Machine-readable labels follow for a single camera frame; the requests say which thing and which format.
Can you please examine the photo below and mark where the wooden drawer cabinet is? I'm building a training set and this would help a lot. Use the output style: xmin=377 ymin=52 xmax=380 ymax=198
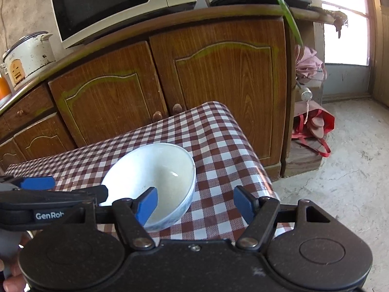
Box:
xmin=0 ymin=82 xmax=77 ymax=171

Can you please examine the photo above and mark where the wooden crate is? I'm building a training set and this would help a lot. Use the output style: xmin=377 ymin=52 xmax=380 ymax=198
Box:
xmin=284 ymin=135 xmax=332 ymax=177

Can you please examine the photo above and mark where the person's left hand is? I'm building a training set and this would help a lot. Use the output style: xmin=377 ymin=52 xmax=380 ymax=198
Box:
xmin=0 ymin=260 xmax=29 ymax=292

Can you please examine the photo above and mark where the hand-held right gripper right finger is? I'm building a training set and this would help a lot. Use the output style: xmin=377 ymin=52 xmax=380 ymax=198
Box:
xmin=233 ymin=185 xmax=332 ymax=248

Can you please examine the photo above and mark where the grey glazed door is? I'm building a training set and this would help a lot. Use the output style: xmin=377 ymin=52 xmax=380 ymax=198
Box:
xmin=316 ymin=0 xmax=389 ymax=104

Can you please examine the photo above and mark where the red bag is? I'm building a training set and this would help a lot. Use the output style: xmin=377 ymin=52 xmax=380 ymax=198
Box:
xmin=291 ymin=103 xmax=335 ymax=158

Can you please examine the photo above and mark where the dark hanging rag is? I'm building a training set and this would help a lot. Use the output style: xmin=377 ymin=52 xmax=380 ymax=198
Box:
xmin=322 ymin=10 xmax=348 ymax=38

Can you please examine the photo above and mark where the orange electric kettle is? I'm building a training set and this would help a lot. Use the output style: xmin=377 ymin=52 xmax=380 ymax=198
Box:
xmin=0 ymin=76 xmax=13 ymax=101

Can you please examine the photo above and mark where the white microwave oven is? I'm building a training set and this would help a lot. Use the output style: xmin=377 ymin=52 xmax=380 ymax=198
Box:
xmin=50 ymin=0 xmax=198 ymax=49

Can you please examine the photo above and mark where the green onion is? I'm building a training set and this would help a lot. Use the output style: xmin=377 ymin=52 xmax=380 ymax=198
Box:
xmin=231 ymin=0 xmax=304 ymax=47

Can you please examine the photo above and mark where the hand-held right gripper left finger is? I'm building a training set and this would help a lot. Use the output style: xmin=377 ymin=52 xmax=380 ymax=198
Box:
xmin=62 ymin=187 xmax=159 ymax=248

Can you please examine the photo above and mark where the white rice cooker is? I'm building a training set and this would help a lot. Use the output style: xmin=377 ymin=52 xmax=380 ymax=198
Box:
xmin=0 ymin=31 xmax=58 ymax=90

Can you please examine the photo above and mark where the checkered tablecloth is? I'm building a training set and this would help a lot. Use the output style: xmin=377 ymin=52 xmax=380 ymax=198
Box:
xmin=4 ymin=101 xmax=294 ymax=241

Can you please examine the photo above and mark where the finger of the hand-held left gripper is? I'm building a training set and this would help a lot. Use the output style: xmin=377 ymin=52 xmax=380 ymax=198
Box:
xmin=0 ymin=176 xmax=56 ymax=191
xmin=0 ymin=185 xmax=108 ymax=211

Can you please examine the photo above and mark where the wooden two-door cabinet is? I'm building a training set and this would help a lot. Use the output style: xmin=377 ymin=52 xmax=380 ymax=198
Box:
xmin=47 ymin=4 xmax=344 ymax=181

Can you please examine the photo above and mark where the blue patterned white bowl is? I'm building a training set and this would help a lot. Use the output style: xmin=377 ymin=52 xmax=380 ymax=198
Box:
xmin=99 ymin=143 xmax=196 ymax=232

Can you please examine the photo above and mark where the pink cloth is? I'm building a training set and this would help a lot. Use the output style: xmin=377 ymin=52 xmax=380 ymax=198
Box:
xmin=294 ymin=46 xmax=327 ymax=82

